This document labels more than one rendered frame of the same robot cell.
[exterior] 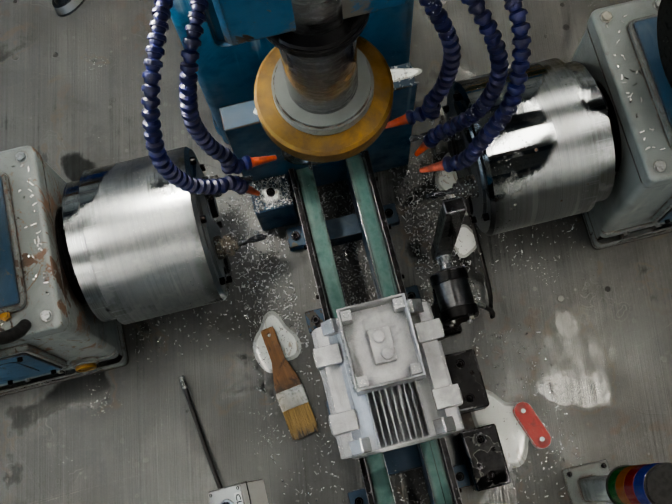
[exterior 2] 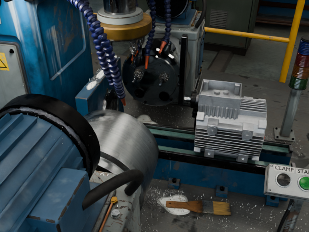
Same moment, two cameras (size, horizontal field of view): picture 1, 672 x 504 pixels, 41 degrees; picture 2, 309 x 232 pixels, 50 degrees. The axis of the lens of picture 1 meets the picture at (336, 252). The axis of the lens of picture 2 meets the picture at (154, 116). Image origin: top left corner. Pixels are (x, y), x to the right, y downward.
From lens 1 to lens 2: 115 cm
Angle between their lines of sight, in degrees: 53
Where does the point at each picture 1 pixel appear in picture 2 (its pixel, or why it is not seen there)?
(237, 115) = (84, 93)
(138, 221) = (106, 128)
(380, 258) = (166, 132)
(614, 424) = not seen: hidden behind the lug
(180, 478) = not seen: outside the picture
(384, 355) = (226, 92)
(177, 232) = (124, 120)
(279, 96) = (115, 16)
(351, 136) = (146, 17)
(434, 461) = (266, 147)
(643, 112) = (173, 28)
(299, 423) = (222, 208)
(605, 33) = not seen: hidden behind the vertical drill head
